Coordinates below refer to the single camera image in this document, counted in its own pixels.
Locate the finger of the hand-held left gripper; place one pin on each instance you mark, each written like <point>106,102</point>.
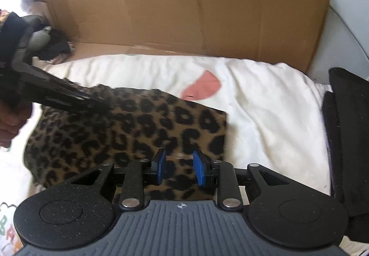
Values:
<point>57,84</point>
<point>75,104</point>

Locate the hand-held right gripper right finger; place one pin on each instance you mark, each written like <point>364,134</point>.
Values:
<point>200,169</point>

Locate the person's left hand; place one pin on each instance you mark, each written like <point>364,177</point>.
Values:
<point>10,126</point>

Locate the large cardboard sheet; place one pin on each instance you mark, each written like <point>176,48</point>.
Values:
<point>201,7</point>

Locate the white bear print blanket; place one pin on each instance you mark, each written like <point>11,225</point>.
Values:
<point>274,100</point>

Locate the grey plush pillow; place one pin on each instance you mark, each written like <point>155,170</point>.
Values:
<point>39,38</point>

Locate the leopard print garment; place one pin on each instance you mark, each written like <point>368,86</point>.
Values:
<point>144,123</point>

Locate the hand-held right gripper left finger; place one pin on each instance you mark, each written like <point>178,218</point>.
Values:
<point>160,168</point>

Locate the small black cloth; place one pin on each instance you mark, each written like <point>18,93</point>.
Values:
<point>56,48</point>

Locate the folded black clothes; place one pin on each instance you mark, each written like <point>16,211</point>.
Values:
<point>348,143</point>

